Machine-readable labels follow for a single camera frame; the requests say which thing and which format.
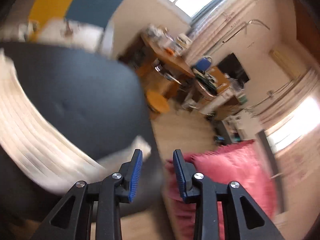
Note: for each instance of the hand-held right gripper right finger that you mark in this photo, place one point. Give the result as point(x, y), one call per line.
point(178, 175)

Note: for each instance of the blue folding chair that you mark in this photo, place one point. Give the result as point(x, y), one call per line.
point(202, 63)

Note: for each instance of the white deer print pillow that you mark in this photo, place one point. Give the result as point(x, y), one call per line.
point(80, 35)

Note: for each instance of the metal pole stand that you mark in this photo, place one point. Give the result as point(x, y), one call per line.
point(240, 28)

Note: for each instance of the round wooden stool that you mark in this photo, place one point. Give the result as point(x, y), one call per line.
point(157, 102)

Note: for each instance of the black television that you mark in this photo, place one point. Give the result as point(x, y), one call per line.
point(233, 67)

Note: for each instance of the patterned beige curtain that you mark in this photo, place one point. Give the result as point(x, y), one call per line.
point(217, 27)

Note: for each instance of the wooden side table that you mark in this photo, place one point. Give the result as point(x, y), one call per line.
point(172, 60)

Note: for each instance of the white shelf unit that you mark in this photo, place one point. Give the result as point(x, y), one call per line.
point(233, 127)

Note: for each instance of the grey yellow blue sofa chair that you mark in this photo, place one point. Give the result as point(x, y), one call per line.
point(95, 2)

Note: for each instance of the cream knit sweater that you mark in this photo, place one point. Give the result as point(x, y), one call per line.
point(32, 130)

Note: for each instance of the cream wall air conditioner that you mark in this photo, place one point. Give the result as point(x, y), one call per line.
point(285, 63)

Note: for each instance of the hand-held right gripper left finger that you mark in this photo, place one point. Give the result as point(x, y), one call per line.
point(135, 175)

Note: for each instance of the small side window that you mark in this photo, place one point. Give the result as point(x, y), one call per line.
point(292, 127)

